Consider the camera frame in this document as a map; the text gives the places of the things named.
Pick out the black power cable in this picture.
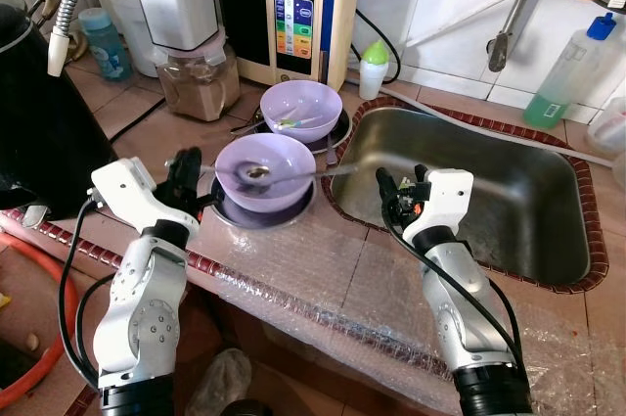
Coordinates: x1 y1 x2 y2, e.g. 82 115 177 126
352 9 404 86

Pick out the clear plastic cup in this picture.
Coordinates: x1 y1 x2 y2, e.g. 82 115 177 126
585 91 626 155

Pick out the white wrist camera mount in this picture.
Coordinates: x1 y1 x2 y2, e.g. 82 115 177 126
90 159 201 236
403 169 475 249

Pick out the green and white utensil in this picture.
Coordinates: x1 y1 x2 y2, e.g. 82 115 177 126
274 116 321 132

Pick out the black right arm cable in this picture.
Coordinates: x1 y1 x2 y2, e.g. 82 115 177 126
380 196 524 368

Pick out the purple plastic bowl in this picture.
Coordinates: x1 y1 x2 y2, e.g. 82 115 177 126
259 80 344 144
213 134 317 213

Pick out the clear bubble wrap sheet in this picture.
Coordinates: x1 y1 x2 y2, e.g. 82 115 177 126
191 225 612 415

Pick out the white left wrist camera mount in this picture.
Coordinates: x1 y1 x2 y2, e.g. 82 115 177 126
90 159 201 236

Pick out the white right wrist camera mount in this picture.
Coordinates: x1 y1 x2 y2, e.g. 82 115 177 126
403 169 475 249

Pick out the large white green-capped bottle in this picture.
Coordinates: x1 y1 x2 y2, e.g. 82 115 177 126
105 0 159 79

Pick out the teal plastic container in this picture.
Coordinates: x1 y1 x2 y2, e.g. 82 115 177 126
78 7 134 83

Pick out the stainless steel sink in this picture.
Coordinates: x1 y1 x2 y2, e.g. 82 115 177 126
331 103 594 287

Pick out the grey cloth on floor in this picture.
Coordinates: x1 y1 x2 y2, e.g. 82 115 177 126
184 347 253 416

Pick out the small white green-capped bottle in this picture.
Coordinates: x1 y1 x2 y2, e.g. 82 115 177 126
358 40 391 101

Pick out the metal spoon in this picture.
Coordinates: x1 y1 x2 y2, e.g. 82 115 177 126
217 163 365 188

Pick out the beige water ionizer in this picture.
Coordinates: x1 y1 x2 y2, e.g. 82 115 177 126
213 0 366 94

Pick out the black kettle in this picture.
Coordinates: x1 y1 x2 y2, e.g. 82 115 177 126
0 0 118 223

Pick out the glass jar with brown contents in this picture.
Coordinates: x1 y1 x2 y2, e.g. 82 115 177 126
154 36 242 124

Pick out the hanging metal rod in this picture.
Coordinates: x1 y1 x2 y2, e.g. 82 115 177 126
486 0 556 73

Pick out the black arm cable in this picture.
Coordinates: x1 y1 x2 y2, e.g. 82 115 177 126
57 196 109 388
380 196 524 368

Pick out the flexible silver hose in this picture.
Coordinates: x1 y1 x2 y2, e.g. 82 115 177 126
47 0 162 78

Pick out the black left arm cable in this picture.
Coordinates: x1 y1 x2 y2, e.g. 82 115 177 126
57 196 109 388

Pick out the round steel plate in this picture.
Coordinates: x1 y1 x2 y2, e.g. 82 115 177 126
209 181 320 232
252 108 351 156

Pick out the white faucet pipe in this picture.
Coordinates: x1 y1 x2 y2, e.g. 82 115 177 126
404 0 580 51

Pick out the green dish soap bottle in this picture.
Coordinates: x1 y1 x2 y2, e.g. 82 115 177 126
522 12 620 129

